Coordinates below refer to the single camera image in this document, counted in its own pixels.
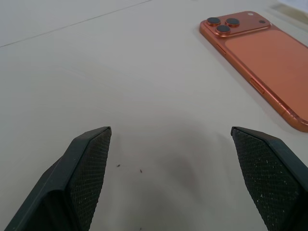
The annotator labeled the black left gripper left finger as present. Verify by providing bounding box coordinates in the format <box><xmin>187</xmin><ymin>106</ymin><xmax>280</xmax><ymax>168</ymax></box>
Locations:
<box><xmin>0</xmin><ymin>126</ymin><xmax>112</xmax><ymax>231</ymax></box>

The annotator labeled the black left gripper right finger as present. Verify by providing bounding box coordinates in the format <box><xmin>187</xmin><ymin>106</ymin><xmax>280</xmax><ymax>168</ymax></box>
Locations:
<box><xmin>231</xmin><ymin>126</ymin><xmax>308</xmax><ymax>231</ymax></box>

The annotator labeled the orange smartphone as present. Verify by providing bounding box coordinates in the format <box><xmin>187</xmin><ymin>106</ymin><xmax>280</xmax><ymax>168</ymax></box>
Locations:
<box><xmin>199</xmin><ymin>10</ymin><xmax>308</xmax><ymax>133</ymax></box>

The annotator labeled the orange phone box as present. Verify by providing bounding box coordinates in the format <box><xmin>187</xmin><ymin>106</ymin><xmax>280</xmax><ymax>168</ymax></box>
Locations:
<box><xmin>268</xmin><ymin>3</ymin><xmax>308</xmax><ymax>26</ymax></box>

